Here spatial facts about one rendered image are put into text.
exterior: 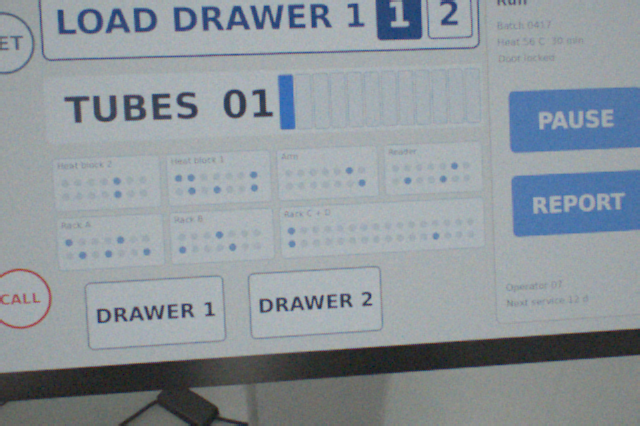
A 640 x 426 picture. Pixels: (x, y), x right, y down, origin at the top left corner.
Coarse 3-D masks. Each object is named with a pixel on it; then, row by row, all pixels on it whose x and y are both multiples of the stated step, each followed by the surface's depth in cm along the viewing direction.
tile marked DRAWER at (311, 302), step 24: (264, 288) 44; (288, 288) 44; (312, 288) 44; (336, 288) 44; (360, 288) 44; (264, 312) 44; (288, 312) 44; (312, 312) 44; (336, 312) 44; (360, 312) 44; (264, 336) 44; (288, 336) 44; (312, 336) 44
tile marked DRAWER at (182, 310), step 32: (96, 288) 43; (128, 288) 43; (160, 288) 43; (192, 288) 43; (224, 288) 44; (96, 320) 43; (128, 320) 43; (160, 320) 43; (192, 320) 43; (224, 320) 44
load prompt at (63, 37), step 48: (48, 0) 42; (96, 0) 42; (144, 0) 42; (192, 0) 43; (240, 0) 43; (288, 0) 43; (336, 0) 43; (384, 0) 44; (432, 0) 44; (48, 48) 42; (96, 48) 42; (144, 48) 42; (192, 48) 43; (240, 48) 43; (288, 48) 43; (336, 48) 44; (384, 48) 44; (432, 48) 44; (480, 48) 44
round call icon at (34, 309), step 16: (0, 272) 42; (16, 272) 42; (32, 272) 42; (48, 272) 42; (0, 288) 42; (16, 288) 42; (32, 288) 42; (48, 288) 42; (0, 304) 42; (16, 304) 42; (32, 304) 42; (48, 304) 43; (0, 320) 42; (16, 320) 42; (32, 320) 42; (48, 320) 43
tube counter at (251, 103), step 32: (448, 64) 44; (480, 64) 44; (224, 96) 43; (256, 96) 43; (288, 96) 43; (320, 96) 44; (352, 96) 44; (384, 96) 44; (416, 96) 44; (448, 96) 44; (480, 96) 45; (224, 128) 43; (256, 128) 43; (288, 128) 43; (320, 128) 44; (352, 128) 44; (384, 128) 44; (416, 128) 44
